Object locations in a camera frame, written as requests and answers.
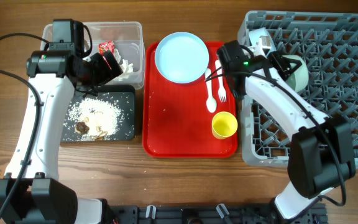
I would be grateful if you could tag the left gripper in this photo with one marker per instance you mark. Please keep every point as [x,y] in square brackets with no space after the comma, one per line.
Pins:
[105,73]

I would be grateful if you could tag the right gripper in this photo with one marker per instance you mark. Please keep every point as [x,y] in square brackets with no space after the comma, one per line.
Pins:
[281,70]

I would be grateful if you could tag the mint green bowl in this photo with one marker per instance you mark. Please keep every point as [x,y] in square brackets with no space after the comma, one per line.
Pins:
[300,78]

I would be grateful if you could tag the white napkin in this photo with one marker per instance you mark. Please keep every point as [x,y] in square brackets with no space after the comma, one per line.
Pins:
[124,64]

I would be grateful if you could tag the light blue food bowl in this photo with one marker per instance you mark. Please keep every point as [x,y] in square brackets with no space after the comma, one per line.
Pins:
[255,34]

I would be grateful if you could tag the white rice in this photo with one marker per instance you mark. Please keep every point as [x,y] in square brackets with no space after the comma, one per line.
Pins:
[101,115]

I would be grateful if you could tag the brown food scraps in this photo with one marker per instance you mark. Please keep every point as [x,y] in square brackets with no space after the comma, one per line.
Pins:
[90,129]

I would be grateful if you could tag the light blue plate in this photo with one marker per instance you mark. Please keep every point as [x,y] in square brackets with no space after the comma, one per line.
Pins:
[181,57]

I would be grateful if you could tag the red snack wrapper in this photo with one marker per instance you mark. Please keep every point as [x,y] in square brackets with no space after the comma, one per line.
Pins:
[106,49]

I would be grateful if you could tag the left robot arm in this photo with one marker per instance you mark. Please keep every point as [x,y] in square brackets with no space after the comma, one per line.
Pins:
[30,191]

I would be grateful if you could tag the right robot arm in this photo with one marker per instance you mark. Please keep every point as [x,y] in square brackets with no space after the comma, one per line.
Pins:
[321,156]

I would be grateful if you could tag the grey dishwasher rack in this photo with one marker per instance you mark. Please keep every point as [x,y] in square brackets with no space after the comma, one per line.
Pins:
[328,43]

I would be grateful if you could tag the black waste tray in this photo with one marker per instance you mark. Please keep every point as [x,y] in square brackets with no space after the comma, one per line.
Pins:
[126,102]

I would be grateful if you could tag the clear plastic bin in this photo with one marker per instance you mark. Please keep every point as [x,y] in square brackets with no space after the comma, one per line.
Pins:
[128,43]

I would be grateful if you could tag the white plastic fork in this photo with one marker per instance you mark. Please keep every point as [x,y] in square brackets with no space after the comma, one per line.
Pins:
[221,89]

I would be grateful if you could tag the red serving tray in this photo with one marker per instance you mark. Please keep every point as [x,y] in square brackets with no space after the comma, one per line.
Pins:
[176,121]

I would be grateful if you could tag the white plastic spoon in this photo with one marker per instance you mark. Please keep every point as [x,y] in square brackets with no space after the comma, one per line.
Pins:
[211,103]

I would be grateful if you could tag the yellow plastic cup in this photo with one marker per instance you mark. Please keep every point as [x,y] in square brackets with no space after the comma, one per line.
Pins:
[224,125]

